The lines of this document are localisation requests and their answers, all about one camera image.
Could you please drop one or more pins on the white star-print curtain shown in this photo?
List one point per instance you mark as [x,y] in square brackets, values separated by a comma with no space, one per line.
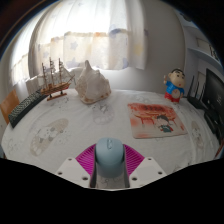
[90,36]

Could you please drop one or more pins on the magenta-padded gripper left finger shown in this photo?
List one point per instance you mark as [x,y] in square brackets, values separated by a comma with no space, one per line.
[71,170]

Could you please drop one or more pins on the red printed mouse pad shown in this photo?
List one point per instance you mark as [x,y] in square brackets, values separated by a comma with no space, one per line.
[153,120]

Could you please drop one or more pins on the white wall shelf unit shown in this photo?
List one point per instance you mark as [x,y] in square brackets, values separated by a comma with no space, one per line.
[203,53]

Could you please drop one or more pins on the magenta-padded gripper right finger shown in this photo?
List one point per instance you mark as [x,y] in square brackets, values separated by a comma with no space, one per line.
[150,170]

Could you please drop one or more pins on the white printed tablecloth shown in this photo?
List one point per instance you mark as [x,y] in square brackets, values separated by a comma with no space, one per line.
[83,130]

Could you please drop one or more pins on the black computer keyboard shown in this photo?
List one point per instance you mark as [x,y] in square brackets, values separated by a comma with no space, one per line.
[25,108]

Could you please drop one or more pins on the wooden model sailing ship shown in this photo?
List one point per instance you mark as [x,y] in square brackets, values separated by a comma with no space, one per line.
[53,89]

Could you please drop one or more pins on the wooden chair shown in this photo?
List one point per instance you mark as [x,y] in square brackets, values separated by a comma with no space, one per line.
[8,105]

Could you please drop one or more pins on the cartoon boy figurine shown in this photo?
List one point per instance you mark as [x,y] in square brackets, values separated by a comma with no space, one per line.
[174,88]

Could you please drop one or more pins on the light blue computer mouse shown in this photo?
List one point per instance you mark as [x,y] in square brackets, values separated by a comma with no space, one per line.
[109,160]

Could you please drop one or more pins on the black router with antennas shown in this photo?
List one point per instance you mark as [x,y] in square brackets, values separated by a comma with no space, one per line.
[195,101]

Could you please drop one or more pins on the black computer monitor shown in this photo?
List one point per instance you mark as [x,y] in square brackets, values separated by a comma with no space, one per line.
[215,93]

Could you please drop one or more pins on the large white conch shell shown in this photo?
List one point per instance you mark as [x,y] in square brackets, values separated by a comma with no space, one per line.
[91,86]

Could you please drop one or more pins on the black desktop device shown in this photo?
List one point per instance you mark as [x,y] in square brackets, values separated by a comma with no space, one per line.
[213,121]

